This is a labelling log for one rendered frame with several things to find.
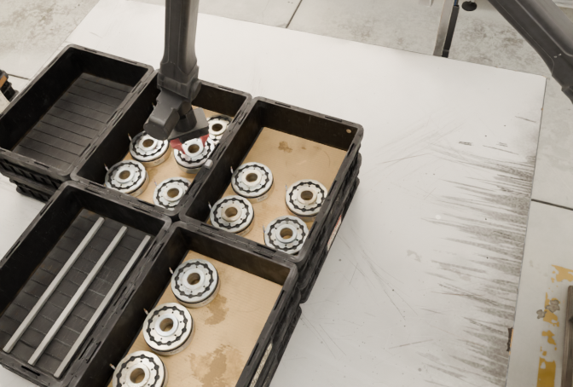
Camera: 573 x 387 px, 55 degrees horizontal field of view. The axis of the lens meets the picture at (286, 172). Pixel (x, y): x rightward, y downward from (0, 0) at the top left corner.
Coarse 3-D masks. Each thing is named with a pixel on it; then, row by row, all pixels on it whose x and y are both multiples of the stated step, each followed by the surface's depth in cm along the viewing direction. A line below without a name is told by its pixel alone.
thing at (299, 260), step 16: (256, 96) 141; (304, 112) 137; (240, 128) 136; (224, 144) 132; (352, 144) 130; (208, 176) 127; (336, 176) 125; (336, 192) 124; (320, 208) 120; (192, 224) 120; (208, 224) 119; (320, 224) 118; (240, 240) 117; (304, 240) 115; (288, 256) 114; (304, 256) 113
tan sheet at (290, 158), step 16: (256, 144) 145; (272, 144) 144; (288, 144) 144; (304, 144) 144; (320, 144) 143; (256, 160) 142; (272, 160) 141; (288, 160) 141; (304, 160) 140; (320, 160) 140; (336, 160) 140; (288, 176) 138; (304, 176) 137; (320, 176) 137; (272, 192) 135; (256, 208) 133; (272, 208) 133; (256, 224) 130; (256, 240) 128
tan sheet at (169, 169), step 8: (208, 112) 153; (168, 160) 144; (152, 168) 142; (160, 168) 142; (168, 168) 142; (176, 168) 142; (152, 176) 141; (160, 176) 141; (168, 176) 140; (176, 176) 140; (184, 176) 140; (192, 176) 140; (152, 184) 139; (144, 192) 138; (152, 192) 138; (152, 200) 136
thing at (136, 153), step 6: (144, 132) 146; (138, 138) 145; (132, 144) 144; (138, 144) 143; (162, 144) 143; (132, 150) 143; (138, 150) 142; (156, 150) 142; (162, 150) 142; (138, 156) 141; (144, 156) 141; (150, 156) 141; (156, 156) 141
